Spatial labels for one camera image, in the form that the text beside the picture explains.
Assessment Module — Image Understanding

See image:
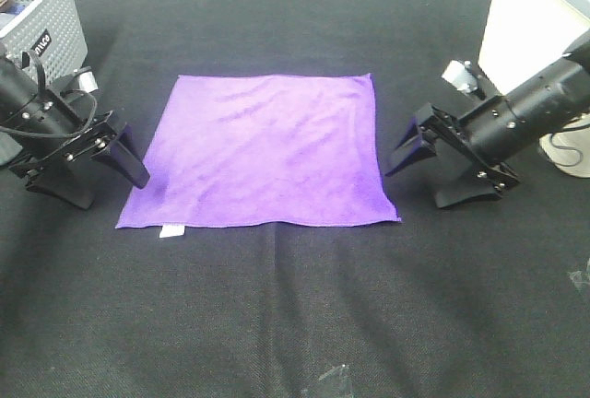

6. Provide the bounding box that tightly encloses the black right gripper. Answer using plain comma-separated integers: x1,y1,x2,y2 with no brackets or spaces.
385,103,520,208

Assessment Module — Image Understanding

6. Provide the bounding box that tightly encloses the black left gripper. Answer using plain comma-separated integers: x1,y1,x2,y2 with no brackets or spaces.
7,76,150,209

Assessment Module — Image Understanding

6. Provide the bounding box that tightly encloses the purple microfiber towel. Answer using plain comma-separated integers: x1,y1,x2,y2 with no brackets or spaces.
118,75,399,228

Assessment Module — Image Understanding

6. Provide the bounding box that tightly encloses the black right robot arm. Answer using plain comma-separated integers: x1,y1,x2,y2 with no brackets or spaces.
387,33,589,208

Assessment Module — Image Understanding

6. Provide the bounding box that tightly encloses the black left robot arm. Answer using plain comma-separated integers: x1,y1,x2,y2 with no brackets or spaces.
1,50,149,209

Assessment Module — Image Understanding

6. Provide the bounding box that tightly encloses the white towel label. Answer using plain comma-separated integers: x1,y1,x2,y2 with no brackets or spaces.
159,225,185,239

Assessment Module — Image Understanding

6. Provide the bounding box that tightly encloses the grey perforated basket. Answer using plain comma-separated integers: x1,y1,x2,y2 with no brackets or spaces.
1,0,88,81

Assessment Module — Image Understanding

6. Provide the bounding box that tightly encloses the clear tape strip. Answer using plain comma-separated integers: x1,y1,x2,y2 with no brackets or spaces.
568,261,590,292

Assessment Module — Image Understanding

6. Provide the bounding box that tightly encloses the white box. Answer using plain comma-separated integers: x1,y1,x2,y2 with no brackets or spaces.
478,0,589,93

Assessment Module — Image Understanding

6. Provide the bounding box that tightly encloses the clear tape bottom centre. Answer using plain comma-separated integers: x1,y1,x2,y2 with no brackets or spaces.
301,364,354,398

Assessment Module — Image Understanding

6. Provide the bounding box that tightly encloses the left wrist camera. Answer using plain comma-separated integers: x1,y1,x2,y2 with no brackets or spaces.
69,66,99,94

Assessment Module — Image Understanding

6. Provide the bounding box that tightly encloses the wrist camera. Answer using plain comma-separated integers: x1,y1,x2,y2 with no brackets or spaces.
69,66,99,94
441,60,486,100

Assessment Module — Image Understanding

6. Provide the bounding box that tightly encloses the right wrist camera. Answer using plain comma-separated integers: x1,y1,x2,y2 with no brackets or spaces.
441,60,486,100

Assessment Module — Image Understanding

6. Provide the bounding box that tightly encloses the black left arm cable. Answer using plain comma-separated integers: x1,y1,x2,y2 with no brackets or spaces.
0,51,100,136

